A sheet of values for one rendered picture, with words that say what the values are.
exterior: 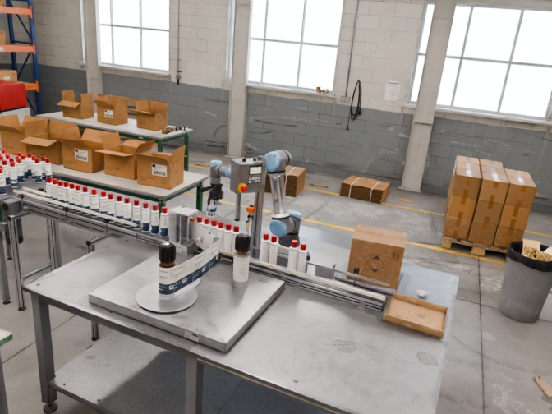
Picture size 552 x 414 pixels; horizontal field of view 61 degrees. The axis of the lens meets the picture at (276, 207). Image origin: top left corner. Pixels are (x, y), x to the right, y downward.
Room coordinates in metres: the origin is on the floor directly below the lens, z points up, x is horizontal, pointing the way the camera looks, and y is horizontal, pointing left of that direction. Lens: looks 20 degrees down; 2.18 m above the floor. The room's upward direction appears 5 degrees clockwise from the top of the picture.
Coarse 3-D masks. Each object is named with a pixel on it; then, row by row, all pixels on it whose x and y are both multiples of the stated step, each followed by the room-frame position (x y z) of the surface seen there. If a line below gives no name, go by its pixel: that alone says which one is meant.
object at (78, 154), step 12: (72, 132) 4.59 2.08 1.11; (84, 132) 4.73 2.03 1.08; (96, 132) 4.70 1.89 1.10; (108, 132) 4.68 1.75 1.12; (72, 144) 4.36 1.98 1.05; (84, 144) 4.28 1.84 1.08; (96, 144) 4.63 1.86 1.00; (72, 156) 4.40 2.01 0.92; (84, 156) 4.36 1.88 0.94; (96, 156) 4.38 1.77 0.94; (72, 168) 4.40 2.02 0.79; (84, 168) 4.36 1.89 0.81; (96, 168) 4.40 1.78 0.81
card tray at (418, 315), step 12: (396, 300) 2.34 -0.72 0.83; (408, 300) 2.33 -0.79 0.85; (420, 300) 2.31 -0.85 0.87; (396, 312) 2.21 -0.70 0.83; (408, 312) 2.22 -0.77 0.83; (420, 312) 2.24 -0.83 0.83; (432, 312) 2.25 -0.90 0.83; (444, 312) 2.26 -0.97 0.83; (408, 324) 2.08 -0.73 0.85; (420, 324) 2.06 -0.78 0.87; (432, 324) 2.12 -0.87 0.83; (444, 324) 2.08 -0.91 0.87
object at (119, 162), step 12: (108, 144) 4.44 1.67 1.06; (120, 144) 4.59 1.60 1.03; (132, 144) 4.61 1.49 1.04; (144, 144) 4.31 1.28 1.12; (156, 144) 4.62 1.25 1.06; (108, 156) 4.34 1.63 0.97; (120, 156) 4.30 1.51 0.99; (132, 156) 4.25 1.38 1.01; (108, 168) 4.34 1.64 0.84; (120, 168) 4.30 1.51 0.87; (132, 168) 4.25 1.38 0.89
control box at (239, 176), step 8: (232, 160) 2.67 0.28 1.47; (240, 160) 2.68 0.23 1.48; (248, 160) 2.70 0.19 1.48; (232, 168) 2.67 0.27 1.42; (240, 168) 2.62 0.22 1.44; (248, 168) 2.64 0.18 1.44; (232, 176) 2.66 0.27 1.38; (240, 176) 2.62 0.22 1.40; (248, 176) 2.65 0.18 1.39; (256, 176) 2.68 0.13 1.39; (232, 184) 2.66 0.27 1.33; (240, 184) 2.62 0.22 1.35; (248, 184) 2.65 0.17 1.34; (256, 184) 2.68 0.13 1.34; (240, 192) 2.62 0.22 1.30; (248, 192) 2.65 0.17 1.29
